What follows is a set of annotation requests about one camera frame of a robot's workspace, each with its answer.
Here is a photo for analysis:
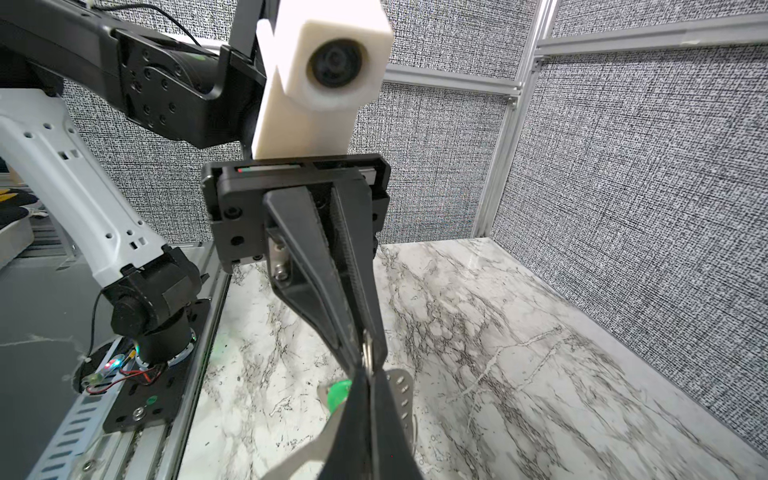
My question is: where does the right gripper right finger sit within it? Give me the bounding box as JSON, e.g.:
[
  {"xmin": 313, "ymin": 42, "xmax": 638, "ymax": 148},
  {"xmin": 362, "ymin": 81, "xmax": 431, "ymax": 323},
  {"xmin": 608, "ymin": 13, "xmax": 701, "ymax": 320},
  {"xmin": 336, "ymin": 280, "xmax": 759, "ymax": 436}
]
[{"xmin": 370, "ymin": 369, "xmax": 423, "ymax": 479}]

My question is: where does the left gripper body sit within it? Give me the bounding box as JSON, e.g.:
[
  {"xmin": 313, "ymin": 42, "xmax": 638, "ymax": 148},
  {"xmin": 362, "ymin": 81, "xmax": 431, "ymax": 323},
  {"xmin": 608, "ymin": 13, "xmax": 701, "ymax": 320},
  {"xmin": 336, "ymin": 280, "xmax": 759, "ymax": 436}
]
[{"xmin": 202, "ymin": 154, "xmax": 391, "ymax": 274}]

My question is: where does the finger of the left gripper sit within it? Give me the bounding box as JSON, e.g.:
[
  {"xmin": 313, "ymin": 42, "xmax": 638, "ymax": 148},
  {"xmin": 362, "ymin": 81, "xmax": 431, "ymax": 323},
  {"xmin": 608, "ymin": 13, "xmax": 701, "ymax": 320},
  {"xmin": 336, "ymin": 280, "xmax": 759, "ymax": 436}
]
[
  {"xmin": 330, "ymin": 178, "xmax": 388, "ymax": 374},
  {"xmin": 263, "ymin": 187, "xmax": 362, "ymax": 375}
]

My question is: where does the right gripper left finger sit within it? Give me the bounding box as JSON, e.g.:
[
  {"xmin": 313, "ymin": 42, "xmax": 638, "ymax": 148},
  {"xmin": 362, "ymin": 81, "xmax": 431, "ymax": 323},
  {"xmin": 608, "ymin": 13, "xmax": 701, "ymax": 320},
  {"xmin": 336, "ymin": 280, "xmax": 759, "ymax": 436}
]
[{"xmin": 318, "ymin": 369, "xmax": 370, "ymax": 479}]

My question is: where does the green key tag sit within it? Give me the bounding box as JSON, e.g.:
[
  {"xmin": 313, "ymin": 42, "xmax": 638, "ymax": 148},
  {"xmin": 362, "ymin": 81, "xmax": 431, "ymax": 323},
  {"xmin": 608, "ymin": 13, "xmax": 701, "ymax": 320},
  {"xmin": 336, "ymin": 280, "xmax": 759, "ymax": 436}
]
[{"xmin": 325, "ymin": 379, "xmax": 352, "ymax": 414}]

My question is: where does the silver perforated metal key holder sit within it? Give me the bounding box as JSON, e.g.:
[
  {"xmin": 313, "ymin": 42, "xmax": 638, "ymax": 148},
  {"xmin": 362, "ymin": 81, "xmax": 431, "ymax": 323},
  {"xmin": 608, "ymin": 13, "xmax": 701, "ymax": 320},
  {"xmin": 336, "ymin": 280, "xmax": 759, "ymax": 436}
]
[{"xmin": 263, "ymin": 369, "xmax": 422, "ymax": 479}]

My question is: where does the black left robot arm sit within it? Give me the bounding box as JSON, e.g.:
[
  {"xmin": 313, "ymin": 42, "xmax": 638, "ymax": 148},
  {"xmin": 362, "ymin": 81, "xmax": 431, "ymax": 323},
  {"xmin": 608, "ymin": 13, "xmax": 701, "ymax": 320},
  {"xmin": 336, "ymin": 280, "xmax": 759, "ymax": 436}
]
[{"xmin": 1, "ymin": 1, "xmax": 394, "ymax": 417}]

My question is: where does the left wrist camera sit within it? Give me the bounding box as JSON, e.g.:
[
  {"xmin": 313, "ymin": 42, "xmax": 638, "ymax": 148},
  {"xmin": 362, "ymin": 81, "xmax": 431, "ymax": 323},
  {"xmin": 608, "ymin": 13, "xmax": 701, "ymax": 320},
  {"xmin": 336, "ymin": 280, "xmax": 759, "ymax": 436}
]
[{"xmin": 250, "ymin": 1, "xmax": 394, "ymax": 161}]

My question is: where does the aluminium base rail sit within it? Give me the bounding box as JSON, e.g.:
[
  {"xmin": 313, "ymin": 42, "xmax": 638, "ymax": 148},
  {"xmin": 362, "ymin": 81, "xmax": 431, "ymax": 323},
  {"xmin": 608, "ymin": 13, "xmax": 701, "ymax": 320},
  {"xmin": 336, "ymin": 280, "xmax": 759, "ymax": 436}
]
[{"xmin": 68, "ymin": 244, "xmax": 229, "ymax": 479}]

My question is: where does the grey slotted cable duct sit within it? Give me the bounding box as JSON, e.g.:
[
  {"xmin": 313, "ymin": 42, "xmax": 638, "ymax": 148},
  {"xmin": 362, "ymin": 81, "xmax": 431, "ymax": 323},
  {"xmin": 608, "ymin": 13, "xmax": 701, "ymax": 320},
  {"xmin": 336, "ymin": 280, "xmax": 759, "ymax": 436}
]
[{"xmin": 27, "ymin": 394, "xmax": 114, "ymax": 479}]

